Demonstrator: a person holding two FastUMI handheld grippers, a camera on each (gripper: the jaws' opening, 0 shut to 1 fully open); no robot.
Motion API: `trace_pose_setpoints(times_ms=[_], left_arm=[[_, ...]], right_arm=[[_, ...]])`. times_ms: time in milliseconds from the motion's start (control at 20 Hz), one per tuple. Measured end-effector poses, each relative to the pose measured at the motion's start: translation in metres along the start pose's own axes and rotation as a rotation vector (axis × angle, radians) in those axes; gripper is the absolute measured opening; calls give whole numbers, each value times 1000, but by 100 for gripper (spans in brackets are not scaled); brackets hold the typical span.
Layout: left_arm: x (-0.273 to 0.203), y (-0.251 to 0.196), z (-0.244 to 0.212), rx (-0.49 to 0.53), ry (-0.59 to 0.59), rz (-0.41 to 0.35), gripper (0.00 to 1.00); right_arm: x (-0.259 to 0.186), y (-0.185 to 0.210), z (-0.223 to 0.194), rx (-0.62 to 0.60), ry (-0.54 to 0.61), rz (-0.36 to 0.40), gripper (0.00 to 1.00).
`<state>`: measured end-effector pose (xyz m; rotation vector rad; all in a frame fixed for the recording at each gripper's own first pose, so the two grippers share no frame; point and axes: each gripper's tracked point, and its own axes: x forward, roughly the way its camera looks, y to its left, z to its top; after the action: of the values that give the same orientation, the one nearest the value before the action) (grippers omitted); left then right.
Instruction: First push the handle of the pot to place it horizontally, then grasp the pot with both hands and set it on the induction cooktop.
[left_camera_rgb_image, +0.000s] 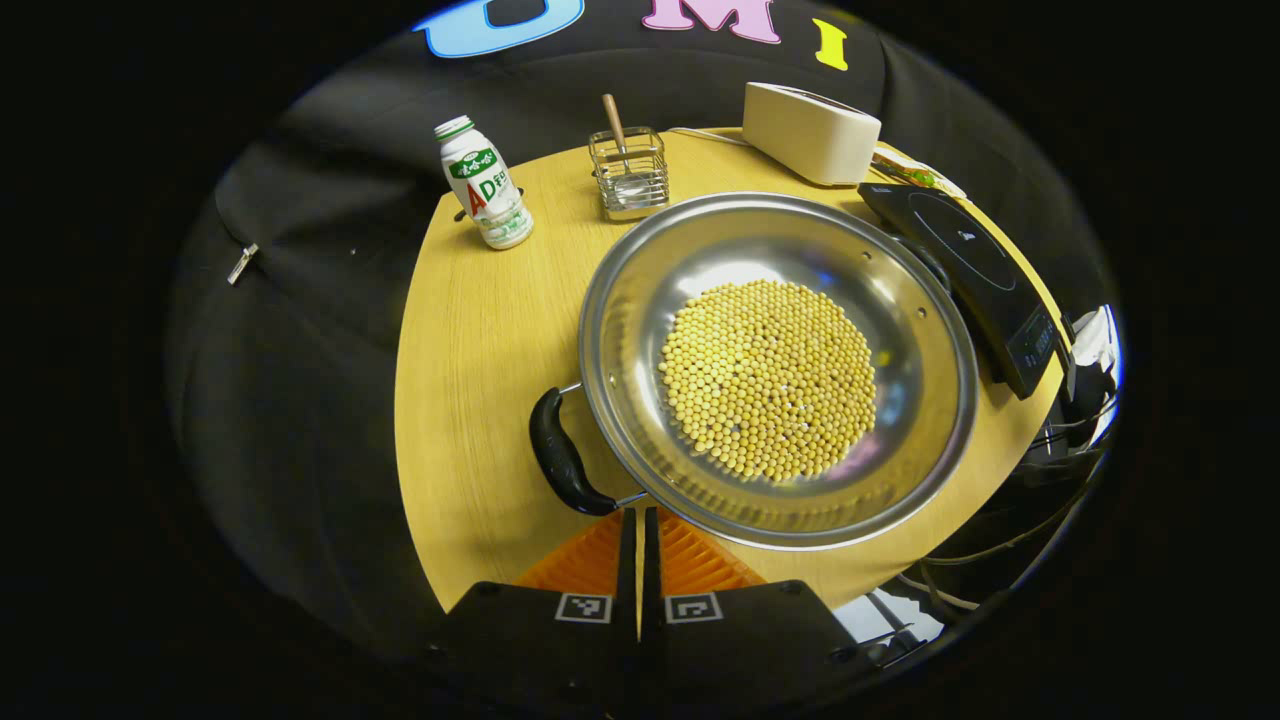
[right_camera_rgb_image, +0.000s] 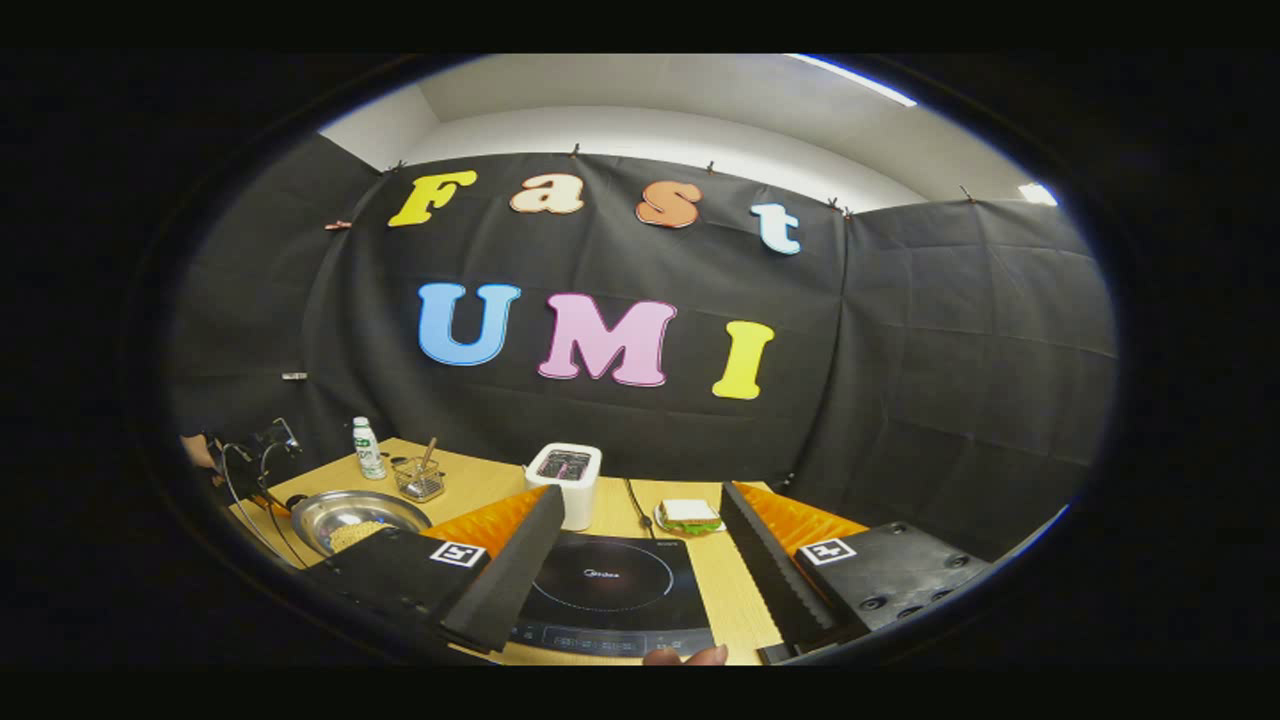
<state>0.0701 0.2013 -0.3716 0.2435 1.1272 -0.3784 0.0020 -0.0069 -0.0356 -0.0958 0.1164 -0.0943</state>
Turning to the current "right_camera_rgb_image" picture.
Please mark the small ceiling light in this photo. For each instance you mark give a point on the small ceiling light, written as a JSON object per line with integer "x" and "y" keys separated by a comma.
{"x": 1038, "y": 193}

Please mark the white plate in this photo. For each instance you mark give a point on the white plate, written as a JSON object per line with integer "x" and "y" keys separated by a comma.
{"x": 665, "y": 527}

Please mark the long ceiling light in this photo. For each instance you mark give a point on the long ceiling light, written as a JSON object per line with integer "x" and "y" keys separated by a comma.
{"x": 850, "y": 80}

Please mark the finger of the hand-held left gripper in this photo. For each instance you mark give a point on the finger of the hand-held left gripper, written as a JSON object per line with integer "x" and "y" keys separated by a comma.
{"x": 277, "y": 507}

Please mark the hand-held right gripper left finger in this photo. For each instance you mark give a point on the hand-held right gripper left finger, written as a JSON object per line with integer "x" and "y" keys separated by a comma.
{"x": 515, "y": 580}

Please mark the pile of yellow soybeans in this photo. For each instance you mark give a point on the pile of yellow soybeans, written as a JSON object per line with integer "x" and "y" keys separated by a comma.
{"x": 355, "y": 537}

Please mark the wooden utensil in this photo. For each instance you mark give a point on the wooden utensil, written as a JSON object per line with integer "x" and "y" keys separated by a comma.
{"x": 428, "y": 455}

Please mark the white bottle with green label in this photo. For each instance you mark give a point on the white bottle with green label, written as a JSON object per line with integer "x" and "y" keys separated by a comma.
{"x": 368, "y": 455}

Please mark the white toaster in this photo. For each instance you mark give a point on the white toaster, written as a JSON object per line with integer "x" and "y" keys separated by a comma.
{"x": 570, "y": 495}

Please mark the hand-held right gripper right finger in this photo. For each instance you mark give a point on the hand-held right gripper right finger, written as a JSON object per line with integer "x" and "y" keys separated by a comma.
{"x": 765, "y": 580}

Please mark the black induction cooktop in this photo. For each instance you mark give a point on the black induction cooktop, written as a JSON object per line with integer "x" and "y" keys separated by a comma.
{"x": 610, "y": 600}

